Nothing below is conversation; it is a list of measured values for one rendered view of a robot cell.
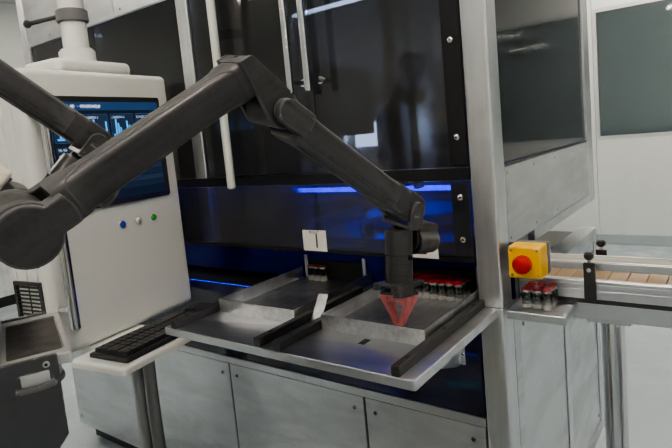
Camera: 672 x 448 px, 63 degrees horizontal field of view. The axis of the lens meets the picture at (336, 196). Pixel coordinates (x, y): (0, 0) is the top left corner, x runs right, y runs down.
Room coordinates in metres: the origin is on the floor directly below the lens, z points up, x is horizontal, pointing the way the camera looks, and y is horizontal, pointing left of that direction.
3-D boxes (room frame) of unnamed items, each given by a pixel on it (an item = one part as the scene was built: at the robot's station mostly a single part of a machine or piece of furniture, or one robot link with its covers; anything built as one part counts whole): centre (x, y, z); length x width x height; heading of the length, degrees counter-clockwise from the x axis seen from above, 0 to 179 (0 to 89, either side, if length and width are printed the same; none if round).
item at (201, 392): (2.23, 0.17, 0.44); 2.06 x 1.00 x 0.88; 53
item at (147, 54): (1.98, 0.65, 1.50); 0.49 x 0.01 x 0.59; 53
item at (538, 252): (1.20, -0.42, 0.99); 0.08 x 0.07 x 0.07; 143
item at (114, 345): (1.50, 0.51, 0.82); 0.40 x 0.14 x 0.02; 152
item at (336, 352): (1.30, 0.03, 0.87); 0.70 x 0.48 x 0.02; 53
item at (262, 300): (1.46, 0.13, 0.90); 0.34 x 0.26 x 0.04; 143
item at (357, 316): (1.25, -0.15, 0.90); 0.34 x 0.26 x 0.04; 143
